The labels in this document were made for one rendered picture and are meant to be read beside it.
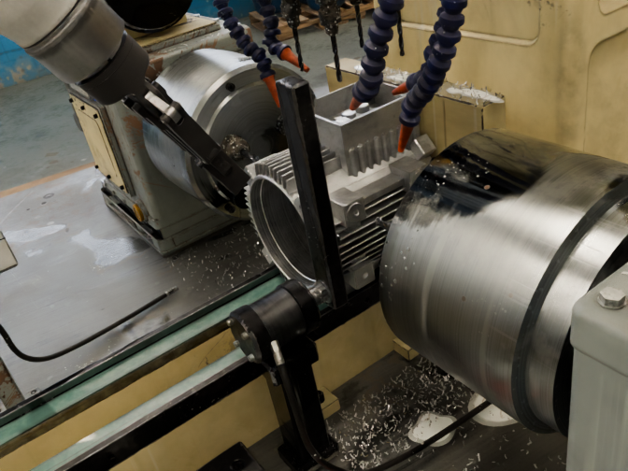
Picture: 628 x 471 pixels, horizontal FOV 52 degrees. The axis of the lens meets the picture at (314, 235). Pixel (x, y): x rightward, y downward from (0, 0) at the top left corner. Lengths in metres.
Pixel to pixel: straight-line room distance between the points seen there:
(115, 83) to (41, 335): 0.60
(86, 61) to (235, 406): 0.42
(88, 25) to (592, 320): 0.50
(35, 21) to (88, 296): 0.67
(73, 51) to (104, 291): 0.64
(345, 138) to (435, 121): 0.12
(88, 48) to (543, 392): 0.51
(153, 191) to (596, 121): 0.74
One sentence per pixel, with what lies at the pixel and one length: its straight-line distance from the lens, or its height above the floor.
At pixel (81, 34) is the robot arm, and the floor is 1.31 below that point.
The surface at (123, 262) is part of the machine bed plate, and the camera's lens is 1.30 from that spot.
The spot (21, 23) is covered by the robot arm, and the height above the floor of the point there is 1.33.
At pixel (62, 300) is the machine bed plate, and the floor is 0.80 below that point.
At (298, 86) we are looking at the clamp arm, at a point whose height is 1.25.
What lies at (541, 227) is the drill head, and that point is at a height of 1.15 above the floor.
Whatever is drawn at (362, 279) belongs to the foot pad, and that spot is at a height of 0.97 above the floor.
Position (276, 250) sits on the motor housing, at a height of 0.96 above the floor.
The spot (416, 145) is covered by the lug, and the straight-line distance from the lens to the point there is 0.82.
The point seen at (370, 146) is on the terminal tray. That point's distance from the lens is 0.79.
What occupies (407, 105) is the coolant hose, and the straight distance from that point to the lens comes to 0.68.
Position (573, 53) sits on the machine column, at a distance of 0.83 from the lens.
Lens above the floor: 1.44
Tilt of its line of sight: 32 degrees down
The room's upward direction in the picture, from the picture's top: 11 degrees counter-clockwise
